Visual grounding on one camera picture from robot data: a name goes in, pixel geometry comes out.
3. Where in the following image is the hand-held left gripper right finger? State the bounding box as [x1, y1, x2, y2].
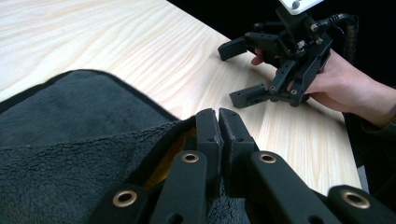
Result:
[219, 107, 260, 199]

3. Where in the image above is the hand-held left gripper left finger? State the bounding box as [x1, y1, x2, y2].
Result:
[184, 107, 224, 200]

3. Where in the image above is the dark grey and yellow cloth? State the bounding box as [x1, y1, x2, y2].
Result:
[0, 68, 250, 224]

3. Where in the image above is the right hand-held gripper black cable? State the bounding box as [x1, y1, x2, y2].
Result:
[321, 12, 361, 64]

